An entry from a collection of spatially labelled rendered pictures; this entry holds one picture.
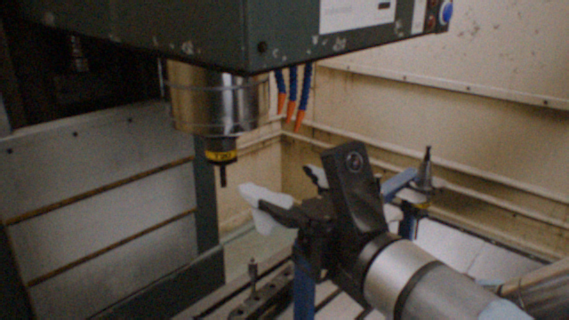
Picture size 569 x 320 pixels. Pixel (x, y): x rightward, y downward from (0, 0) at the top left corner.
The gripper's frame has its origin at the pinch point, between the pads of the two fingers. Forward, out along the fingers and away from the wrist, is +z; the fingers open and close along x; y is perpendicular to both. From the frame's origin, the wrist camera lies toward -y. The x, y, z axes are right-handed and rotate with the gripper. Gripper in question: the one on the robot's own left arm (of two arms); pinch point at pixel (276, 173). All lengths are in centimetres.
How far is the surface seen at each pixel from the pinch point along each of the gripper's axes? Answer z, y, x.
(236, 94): 8.2, -8.9, -1.2
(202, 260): 63, 63, 16
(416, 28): 0.2, -16.8, 24.6
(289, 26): -4.8, -19.9, -2.0
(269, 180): 112, 75, 75
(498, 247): 14, 63, 101
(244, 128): 8.1, -3.7, 0.1
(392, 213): 11.1, 26.4, 39.9
